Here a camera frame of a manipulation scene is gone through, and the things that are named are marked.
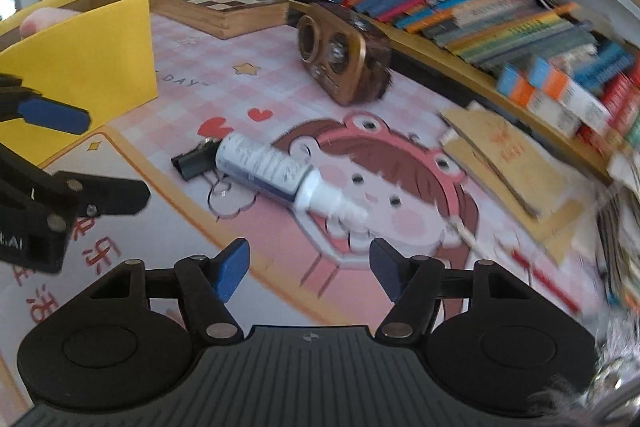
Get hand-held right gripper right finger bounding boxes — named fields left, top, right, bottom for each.
left=369, top=238, right=542, bottom=345

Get white plastic bottle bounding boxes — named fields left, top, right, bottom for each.
left=215, top=133, right=368, bottom=228

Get pink plush paw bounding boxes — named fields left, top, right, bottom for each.
left=19, top=7, right=83, bottom=38

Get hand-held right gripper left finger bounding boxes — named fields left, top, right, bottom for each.
left=75, top=238, right=251, bottom=345

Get red pen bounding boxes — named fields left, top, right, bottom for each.
left=510, top=252, right=581, bottom=314

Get grey fluffy cloth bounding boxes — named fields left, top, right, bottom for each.
left=527, top=332, right=640, bottom=427

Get yellow cardboard box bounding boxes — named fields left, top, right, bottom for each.
left=0, top=0, right=160, bottom=168

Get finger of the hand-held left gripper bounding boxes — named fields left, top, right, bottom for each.
left=0, top=142, right=152, bottom=230
left=0, top=74, right=92, bottom=136

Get brown kraft envelopes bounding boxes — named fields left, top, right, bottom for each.
left=439, top=103, right=598, bottom=265

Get black binder clip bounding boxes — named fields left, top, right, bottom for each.
left=171, top=141, right=221, bottom=182

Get stack of papers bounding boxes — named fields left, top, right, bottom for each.
left=595, top=147, right=640, bottom=308

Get brown retro radio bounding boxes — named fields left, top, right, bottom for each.
left=296, top=3, right=393, bottom=108

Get wooden chessboard box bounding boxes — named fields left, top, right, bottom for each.
left=150, top=0, right=291, bottom=40

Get pink checked desktop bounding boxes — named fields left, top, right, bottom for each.
left=0, top=9, right=618, bottom=413

